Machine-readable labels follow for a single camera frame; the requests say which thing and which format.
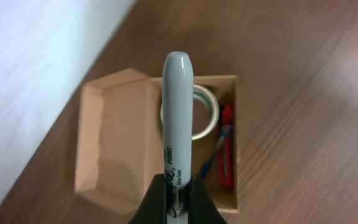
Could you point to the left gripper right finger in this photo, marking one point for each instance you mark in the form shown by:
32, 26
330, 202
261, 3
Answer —
201, 208

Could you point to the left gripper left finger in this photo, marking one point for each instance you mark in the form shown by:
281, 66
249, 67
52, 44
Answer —
152, 209

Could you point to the orange utility knife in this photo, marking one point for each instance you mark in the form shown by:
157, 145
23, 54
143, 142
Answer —
226, 116

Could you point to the brown cardboard box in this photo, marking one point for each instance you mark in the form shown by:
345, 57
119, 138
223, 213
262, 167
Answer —
120, 146

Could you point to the blue ballpoint pen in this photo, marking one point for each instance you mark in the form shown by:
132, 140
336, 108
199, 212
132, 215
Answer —
223, 134

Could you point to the white masking tape roll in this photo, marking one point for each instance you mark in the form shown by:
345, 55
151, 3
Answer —
211, 105

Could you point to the black permanent marker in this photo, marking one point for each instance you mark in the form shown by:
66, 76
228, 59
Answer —
177, 70

